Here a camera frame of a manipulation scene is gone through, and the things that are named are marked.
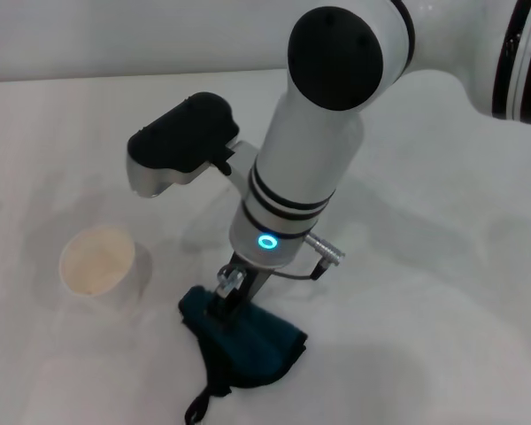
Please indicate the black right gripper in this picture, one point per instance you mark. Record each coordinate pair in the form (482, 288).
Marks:
(254, 281)

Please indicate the blue rag with black loop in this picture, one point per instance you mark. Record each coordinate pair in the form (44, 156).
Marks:
(248, 350)

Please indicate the white paper cup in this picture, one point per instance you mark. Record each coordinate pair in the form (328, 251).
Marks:
(97, 265)

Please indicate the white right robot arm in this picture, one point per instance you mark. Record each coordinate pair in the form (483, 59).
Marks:
(310, 155)

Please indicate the silver clamp plug connector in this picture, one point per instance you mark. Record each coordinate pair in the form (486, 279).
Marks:
(231, 279)

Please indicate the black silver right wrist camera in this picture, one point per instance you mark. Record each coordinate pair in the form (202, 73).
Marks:
(181, 133)

